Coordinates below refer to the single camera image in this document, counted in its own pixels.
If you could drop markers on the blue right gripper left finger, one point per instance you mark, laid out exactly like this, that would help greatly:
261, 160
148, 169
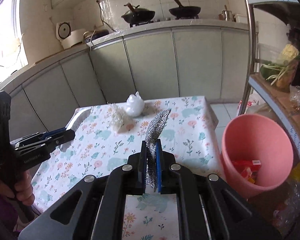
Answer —
142, 168

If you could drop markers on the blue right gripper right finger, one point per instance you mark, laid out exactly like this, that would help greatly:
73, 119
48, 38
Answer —
158, 164

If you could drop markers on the silver scouring cloth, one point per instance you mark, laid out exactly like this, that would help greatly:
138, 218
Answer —
154, 130

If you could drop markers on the red plastic wrapper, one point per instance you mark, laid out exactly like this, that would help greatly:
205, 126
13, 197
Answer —
248, 169

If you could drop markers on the pink plastic trash bin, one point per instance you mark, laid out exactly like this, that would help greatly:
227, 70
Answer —
251, 137

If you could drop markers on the grey kitchen cabinet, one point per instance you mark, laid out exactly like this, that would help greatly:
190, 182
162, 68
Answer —
159, 60

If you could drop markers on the left hand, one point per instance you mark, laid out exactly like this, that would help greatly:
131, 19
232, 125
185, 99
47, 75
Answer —
23, 188

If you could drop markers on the clear crinkled plastic wrap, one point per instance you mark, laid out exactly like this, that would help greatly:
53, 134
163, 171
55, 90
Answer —
118, 117

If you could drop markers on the floral bear tablecloth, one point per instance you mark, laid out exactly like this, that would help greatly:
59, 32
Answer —
189, 134

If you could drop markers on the white plastic bag ball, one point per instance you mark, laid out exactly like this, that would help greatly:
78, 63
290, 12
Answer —
134, 105

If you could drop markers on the white rice cooker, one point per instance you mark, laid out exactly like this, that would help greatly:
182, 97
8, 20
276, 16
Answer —
68, 35

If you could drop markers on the black wok with lid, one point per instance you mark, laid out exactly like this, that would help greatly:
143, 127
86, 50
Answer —
136, 15

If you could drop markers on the green onions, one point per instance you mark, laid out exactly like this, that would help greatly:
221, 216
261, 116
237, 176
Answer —
273, 72

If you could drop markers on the metal shelf rack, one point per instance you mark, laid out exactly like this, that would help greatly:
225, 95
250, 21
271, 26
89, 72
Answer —
276, 96

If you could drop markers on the black frying pan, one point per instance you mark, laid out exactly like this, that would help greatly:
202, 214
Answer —
184, 11

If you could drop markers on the steel kettle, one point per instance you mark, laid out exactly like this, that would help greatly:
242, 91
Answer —
226, 15

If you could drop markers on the white plastic box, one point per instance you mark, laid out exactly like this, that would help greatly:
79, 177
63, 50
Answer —
240, 18

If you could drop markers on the cauliflower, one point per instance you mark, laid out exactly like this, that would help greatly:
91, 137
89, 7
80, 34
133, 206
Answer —
288, 53

